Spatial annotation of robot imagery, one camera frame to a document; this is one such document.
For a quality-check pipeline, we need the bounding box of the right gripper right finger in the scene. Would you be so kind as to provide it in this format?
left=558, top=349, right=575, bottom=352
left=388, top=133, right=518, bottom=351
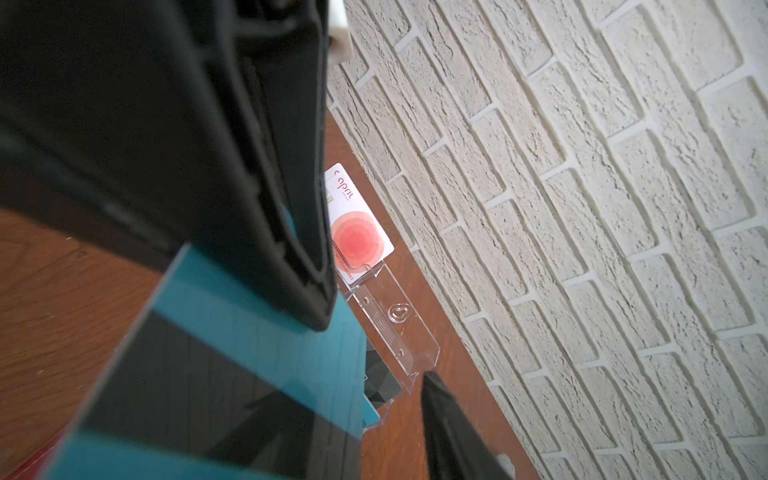
left=421, top=371, right=513, bottom=479

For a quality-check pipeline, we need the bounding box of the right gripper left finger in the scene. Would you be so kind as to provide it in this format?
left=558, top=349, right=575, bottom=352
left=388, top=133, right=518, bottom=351
left=1, top=1, right=337, bottom=331

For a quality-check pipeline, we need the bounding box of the clear acrylic card display stand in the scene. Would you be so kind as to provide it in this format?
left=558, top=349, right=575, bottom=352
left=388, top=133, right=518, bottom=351
left=338, top=261, right=440, bottom=432

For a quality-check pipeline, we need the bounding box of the light teal card from holder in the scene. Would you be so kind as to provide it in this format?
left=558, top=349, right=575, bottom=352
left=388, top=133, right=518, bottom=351
left=44, top=246, right=366, bottom=479

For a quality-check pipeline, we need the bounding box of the red leather card holder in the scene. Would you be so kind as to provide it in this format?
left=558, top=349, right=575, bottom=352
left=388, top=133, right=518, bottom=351
left=3, top=431, right=65, bottom=480

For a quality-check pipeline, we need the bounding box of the black logo Vip card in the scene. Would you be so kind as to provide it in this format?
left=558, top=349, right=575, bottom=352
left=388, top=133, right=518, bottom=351
left=364, top=341, right=402, bottom=409

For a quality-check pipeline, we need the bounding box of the red white patterned card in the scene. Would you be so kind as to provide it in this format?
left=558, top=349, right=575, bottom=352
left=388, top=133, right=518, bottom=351
left=324, top=163, right=394, bottom=286

